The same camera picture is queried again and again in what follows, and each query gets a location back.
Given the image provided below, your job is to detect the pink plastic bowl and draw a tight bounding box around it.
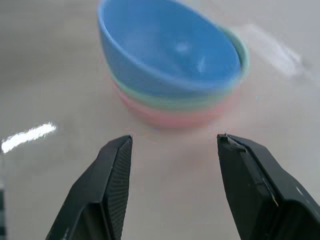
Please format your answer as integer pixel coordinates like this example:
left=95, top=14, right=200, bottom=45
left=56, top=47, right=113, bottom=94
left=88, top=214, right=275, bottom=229
left=112, top=80, right=241, bottom=130

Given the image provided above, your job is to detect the green plastic bowl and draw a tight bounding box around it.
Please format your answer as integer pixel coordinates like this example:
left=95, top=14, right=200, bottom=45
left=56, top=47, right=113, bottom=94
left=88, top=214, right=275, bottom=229
left=111, top=26, right=250, bottom=111

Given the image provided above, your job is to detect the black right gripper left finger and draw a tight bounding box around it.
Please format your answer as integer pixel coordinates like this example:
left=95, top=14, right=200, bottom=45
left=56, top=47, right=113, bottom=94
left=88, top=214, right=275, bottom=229
left=45, top=134, right=133, bottom=240

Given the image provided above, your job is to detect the blue plastic bowl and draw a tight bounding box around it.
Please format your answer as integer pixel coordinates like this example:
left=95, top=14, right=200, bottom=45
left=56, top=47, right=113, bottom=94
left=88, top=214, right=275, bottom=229
left=96, top=0, right=242, bottom=98

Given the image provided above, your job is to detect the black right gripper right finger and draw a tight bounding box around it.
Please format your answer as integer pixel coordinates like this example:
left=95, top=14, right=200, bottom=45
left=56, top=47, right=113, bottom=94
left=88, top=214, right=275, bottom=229
left=216, top=133, right=320, bottom=240

